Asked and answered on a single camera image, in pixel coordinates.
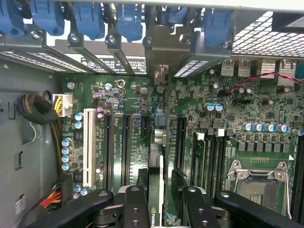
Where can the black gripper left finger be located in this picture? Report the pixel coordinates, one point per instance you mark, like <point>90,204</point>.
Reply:
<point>135,209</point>

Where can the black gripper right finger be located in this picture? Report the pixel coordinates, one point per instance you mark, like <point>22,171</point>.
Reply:
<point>199,209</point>

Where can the black RAM slot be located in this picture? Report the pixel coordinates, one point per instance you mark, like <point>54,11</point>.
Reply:
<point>210,161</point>
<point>219,161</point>

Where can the CPU socket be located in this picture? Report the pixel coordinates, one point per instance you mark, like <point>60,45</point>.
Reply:
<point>259,190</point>

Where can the white expansion slot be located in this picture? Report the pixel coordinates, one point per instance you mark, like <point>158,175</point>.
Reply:
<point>89,147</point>

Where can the short black expansion slot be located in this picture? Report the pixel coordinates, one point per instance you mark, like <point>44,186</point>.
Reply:
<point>145,127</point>

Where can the green motherboard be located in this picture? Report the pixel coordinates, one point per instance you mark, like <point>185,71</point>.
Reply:
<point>133,99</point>

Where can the white power connector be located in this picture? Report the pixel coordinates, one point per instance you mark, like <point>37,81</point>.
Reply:
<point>65,104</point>

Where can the blue card latch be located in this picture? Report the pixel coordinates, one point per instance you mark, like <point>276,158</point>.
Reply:
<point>177,13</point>
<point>129,21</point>
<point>47,16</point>
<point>90,19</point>
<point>217,26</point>
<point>12,16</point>

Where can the open grey PC case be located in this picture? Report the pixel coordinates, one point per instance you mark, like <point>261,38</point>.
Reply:
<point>190,3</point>

